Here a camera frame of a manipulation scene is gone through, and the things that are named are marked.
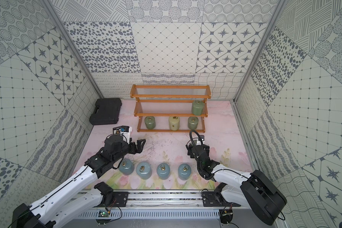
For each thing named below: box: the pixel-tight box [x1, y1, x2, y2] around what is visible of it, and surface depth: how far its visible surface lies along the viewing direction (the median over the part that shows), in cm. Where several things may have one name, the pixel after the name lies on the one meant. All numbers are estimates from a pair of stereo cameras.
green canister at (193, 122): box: [187, 116, 200, 130], surface depth 100 cm
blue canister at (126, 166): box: [118, 158, 135, 176], surface depth 81 cm
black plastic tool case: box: [89, 97, 123, 126], surface depth 109 cm
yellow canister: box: [168, 115, 181, 132], surface depth 97 cm
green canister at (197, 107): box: [191, 99, 205, 116], surface depth 90 cm
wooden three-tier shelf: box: [130, 84, 212, 133], surface depth 103 cm
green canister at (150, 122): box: [144, 115, 156, 130], surface depth 100 cm
